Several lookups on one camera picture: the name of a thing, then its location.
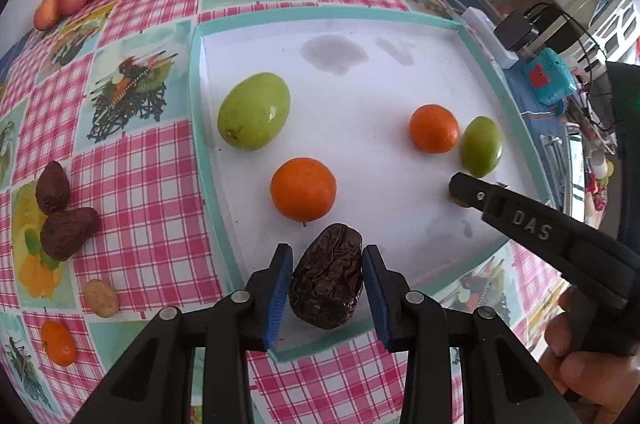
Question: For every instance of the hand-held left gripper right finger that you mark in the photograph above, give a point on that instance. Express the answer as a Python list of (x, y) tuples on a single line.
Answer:
[(375, 294)]

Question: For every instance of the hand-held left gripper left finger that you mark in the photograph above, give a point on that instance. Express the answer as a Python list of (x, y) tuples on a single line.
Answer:
[(280, 294)]

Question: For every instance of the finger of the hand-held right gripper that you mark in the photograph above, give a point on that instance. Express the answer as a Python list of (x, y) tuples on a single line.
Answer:
[(467, 189)]

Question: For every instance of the green jujube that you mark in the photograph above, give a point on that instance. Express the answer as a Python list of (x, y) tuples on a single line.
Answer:
[(481, 146), (254, 111)]

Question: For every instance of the dark brown wrinkled date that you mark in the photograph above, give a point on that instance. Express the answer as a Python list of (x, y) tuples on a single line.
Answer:
[(67, 232), (327, 276), (52, 186)]

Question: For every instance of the orange tangerine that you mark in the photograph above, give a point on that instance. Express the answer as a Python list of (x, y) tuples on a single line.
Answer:
[(59, 343), (303, 196), (434, 129)]

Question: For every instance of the white tray teal rim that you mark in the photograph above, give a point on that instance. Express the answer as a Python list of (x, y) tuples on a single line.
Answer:
[(360, 94)]

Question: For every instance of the brown longan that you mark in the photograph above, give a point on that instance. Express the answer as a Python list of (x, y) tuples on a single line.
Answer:
[(100, 298)]

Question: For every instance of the person's right hand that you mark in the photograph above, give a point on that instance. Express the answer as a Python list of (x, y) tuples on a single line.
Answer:
[(575, 369)]

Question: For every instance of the colourful small clutter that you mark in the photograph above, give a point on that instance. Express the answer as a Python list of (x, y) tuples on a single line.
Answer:
[(597, 174)]

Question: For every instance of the teal device red label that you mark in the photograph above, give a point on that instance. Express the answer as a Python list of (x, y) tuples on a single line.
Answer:
[(547, 77)]

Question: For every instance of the white power strip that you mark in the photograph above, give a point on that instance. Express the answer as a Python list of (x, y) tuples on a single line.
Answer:
[(480, 24)]

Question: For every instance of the black charger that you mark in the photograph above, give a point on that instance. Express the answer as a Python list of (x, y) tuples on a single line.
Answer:
[(520, 29)]

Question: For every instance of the pink checked tablecloth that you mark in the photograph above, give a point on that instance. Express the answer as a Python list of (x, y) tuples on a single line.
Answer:
[(135, 184)]

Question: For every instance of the white lattice rack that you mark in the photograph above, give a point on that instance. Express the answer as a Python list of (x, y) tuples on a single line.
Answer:
[(615, 9)]

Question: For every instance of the small red apple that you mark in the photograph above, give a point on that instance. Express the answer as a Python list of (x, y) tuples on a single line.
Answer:
[(46, 11)]

